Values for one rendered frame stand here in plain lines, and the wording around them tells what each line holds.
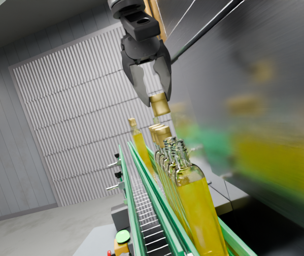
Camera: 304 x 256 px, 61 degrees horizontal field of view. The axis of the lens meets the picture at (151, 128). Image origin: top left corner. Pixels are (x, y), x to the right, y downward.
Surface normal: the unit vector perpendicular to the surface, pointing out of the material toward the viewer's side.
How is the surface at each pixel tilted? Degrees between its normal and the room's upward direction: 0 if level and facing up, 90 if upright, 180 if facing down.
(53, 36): 90
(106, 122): 90
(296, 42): 90
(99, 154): 90
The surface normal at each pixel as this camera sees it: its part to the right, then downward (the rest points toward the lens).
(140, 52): 0.13, 0.07
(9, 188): -0.19, 0.16
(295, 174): -0.94, 0.31
